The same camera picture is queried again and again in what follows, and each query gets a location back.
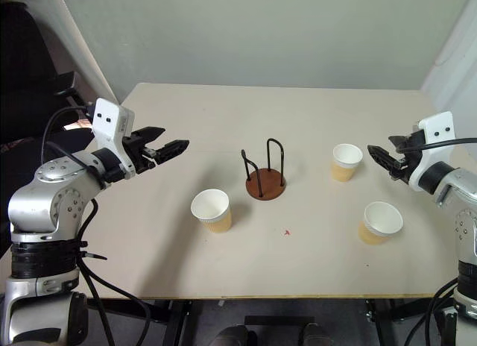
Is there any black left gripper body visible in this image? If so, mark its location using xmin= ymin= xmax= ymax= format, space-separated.
xmin=123 ymin=130 xmax=158 ymax=175

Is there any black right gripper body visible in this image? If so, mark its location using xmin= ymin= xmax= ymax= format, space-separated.
xmin=391 ymin=130 xmax=426 ymax=183

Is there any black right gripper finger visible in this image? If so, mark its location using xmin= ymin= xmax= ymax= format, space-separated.
xmin=367 ymin=144 xmax=398 ymax=180
xmin=388 ymin=134 xmax=415 ymax=150

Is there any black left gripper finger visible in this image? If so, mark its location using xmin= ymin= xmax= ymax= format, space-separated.
xmin=154 ymin=139 xmax=191 ymax=166
xmin=142 ymin=126 xmax=166 ymax=146

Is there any tan paper cup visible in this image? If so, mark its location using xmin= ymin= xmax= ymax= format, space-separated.
xmin=330 ymin=143 xmax=364 ymax=183
xmin=357 ymin=201 xmax=405 ymax=247
xmin=190 ymin=189 xmax=233 ymax=235

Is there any white curtain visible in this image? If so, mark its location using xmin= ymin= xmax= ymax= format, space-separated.
xmin=420 ymin=0 xmax=477 ymax=138

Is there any white partition panel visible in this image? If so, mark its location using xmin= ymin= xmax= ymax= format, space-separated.
xmin=35 ymin=0 xmax=124 ymax=105

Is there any black office chair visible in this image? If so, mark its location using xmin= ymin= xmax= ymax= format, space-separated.
xmin=0 ymin=1 xmax=95 ymax=250

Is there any dark rounded shape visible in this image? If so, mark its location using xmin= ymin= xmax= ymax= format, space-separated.
xmin=213 ymin=323 xmax=259 ymax=346
xmin=300 ymin=322 xmax=333 ymax=346

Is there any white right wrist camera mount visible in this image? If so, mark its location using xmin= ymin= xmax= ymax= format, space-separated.
xmin=407 ymin=111 xmax=457 ymax=192

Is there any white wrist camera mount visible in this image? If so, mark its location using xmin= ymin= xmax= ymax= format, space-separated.
xmin=407 ymin=111 xmax=457 ymax=192
xmin=90 ymin=97 xmax=136 ymax=180

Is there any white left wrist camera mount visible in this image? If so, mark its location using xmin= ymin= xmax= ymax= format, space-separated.
xmin=90 ymin=97 xmax=136 ymax=180

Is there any wooden base wire cup holder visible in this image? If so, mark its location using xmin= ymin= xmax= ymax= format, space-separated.
xmin=241 ymin=137 xmax=288 ymax=202

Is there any black table frame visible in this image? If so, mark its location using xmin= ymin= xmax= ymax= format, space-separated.
xmin=86 ymin=296 xmax=460 ymax=346

